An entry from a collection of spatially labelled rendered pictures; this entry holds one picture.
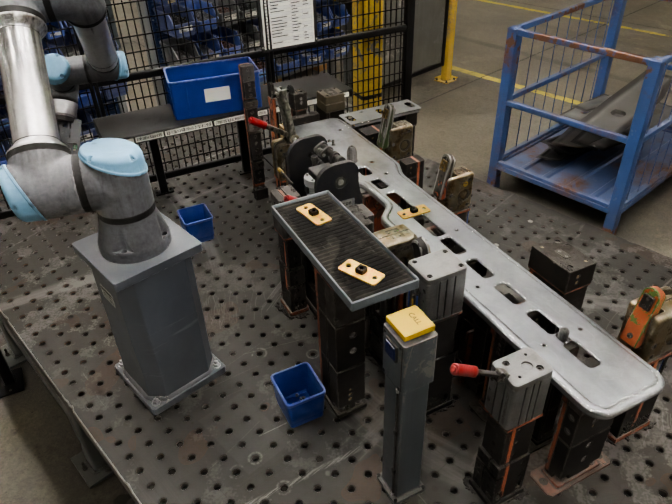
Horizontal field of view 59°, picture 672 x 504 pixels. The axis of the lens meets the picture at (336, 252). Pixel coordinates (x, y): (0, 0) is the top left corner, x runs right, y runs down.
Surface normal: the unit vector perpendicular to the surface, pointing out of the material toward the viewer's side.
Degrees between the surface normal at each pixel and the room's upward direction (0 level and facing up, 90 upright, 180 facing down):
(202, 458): 0
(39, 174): 42
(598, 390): 0
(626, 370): 0
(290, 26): 90
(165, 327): 90
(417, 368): 90
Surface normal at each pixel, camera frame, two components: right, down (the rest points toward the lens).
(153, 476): -0.03, -0.81
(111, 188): 0.29, 0.52
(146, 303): 0.68, 0.41
